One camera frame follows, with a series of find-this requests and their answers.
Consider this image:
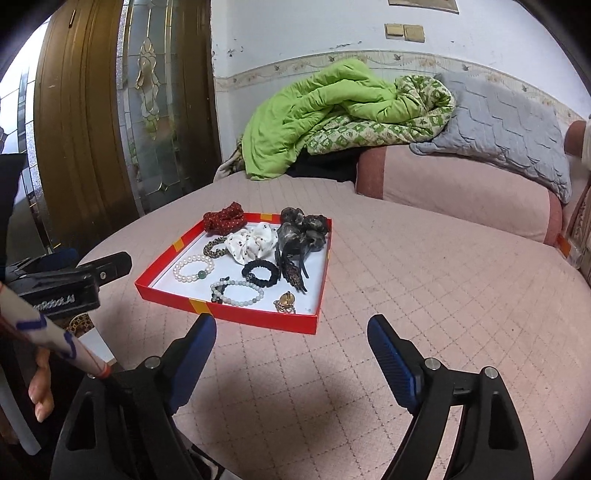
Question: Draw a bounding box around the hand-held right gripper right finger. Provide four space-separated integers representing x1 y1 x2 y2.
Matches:
367 314 536 480

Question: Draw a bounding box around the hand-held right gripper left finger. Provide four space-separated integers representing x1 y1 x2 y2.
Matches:
50 313 218 480

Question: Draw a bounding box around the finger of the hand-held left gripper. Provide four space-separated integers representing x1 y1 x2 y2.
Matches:
76 251 133 282

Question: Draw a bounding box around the pale bead bracelet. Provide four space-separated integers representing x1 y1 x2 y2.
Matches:
210 277 265 306

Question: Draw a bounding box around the pearl bracelet with green bead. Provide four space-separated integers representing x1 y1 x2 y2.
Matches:
173 255 216 283

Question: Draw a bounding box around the brown beaded bracelet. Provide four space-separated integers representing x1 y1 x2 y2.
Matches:
203 236 232 260

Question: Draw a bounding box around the red box with white inside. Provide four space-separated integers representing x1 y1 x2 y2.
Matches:
135 212 334 335

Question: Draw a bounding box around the gold ornament with chain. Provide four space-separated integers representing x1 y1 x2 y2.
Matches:
273 291 297 315

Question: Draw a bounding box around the black braided hair tie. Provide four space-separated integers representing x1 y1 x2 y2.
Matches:
242 259 280 285

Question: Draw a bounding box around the white cherry print scrunchie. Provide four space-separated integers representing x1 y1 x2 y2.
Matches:
225 222 278 265

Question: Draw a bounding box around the brown rhinestone hair claw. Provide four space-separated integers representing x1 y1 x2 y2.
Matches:
276 240 309 292

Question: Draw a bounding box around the person's left hand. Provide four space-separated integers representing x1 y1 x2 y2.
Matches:
28 347 56 424

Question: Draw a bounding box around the red polka dot scrunchie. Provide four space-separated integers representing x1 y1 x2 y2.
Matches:
203 200 247 233

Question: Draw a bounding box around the wooden door with stained glass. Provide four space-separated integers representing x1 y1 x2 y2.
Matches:
32 0 222 250

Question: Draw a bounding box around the beige patterned cloth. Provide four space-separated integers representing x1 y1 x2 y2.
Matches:
213 136 250 183

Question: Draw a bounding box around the black sheer organza scrunchie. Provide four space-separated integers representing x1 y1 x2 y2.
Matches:
277 207 329 252

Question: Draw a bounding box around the pink bolster cushion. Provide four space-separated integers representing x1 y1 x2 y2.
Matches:
355 144 564 246

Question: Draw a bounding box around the black cloth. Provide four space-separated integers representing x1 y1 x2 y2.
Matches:
286 154 358 183

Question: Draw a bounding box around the orange and white small box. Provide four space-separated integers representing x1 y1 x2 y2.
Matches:
556 233 583 268

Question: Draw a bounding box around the green quilt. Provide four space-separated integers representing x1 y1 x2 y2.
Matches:
245 59 457 181

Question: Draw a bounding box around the striped floral sofa cushion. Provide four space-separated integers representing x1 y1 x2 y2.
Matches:
566 185 591 282

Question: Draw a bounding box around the grey quilted pillow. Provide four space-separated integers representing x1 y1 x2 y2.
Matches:
409 73 573 205

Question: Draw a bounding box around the pink sofa backrest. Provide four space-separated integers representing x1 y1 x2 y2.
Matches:
564 120 583 158

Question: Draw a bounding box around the wall hanging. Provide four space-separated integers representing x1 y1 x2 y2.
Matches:
388 0 460 14

